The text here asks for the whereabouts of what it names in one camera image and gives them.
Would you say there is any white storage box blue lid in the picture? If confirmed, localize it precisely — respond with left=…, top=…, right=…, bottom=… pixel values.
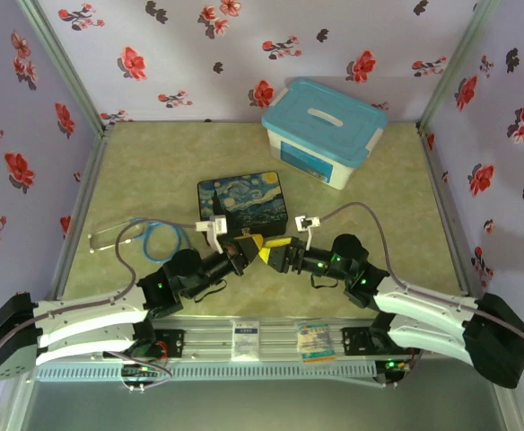
left=260, top=78, right=389, bottom=192

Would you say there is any grey base cable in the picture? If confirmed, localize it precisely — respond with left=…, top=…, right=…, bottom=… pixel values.
left=103, top=349, right=174, bottom=392

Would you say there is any aluminium frame post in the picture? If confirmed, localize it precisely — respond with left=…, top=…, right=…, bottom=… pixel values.
left=415, top=0, right=502, bottom=132
left=15, top=0, right=113, bottom=136

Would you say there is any green white paper label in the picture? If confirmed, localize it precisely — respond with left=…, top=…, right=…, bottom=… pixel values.
left=297, top=320, right=337, bottom=365

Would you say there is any starry night tin box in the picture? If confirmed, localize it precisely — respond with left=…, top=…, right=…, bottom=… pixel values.
left=196, top=170, right=289, bottom=248

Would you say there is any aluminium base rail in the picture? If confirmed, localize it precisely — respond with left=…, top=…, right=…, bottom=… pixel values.
left=35, top=316, right=421, bottom=383

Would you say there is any stethoscope with blue tube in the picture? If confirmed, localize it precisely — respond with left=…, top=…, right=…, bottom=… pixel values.
left=87, top=216, right=197, bottom=265

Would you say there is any black strap loop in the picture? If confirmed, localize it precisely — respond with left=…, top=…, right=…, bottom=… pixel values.
left=191, top=277, right=228, bottom=304
left=310, top=272, right=340, bottom=291

